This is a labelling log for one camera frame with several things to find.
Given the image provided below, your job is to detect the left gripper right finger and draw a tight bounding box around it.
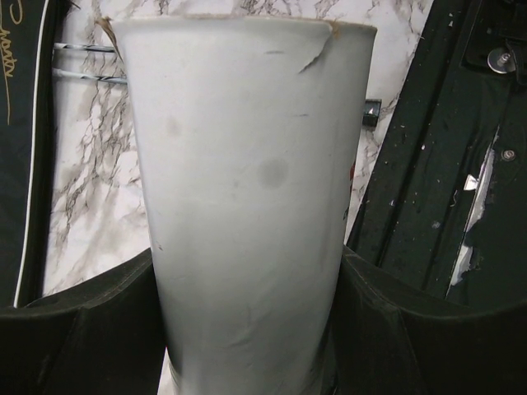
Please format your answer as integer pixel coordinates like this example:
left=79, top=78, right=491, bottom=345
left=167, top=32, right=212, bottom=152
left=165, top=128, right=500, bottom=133
left=331, top=248, right=526, bottom=394

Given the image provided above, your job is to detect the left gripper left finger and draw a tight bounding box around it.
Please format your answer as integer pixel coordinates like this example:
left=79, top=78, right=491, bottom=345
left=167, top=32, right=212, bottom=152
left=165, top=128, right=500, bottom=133
left=1, top=249, right=166, bottom=394

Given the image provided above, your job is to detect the white shuttlecock tube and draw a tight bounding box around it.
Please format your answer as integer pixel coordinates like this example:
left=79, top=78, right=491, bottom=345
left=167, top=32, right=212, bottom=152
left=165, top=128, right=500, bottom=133
left=111, top=15, right=376, bottom=394

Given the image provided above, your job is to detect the left badminton racket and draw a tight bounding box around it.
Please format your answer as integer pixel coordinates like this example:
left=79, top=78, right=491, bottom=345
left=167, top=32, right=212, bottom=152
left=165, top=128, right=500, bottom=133
left=52, top=68, right=127, bottom=85

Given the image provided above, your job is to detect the badminton racket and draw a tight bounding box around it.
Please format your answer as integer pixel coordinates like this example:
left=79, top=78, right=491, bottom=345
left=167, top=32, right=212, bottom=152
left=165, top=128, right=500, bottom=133
left=54, top=43, right=115, bottom=53
left=52, top=68, right=127, bottom=85

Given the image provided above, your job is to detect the right badminton racket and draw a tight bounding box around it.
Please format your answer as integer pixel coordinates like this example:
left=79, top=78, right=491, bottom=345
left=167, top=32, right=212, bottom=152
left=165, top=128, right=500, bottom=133
left=54, top=43, right=115, bottom=53

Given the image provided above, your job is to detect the black sport racket bag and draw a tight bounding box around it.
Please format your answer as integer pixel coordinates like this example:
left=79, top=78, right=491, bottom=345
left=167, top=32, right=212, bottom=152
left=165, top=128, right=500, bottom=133
left=1, top=1, right=58, bottom=308

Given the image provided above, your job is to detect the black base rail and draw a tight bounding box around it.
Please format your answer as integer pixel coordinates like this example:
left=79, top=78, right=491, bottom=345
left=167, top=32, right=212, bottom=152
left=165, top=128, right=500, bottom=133
left=347, top=1, right=526, bottom=310

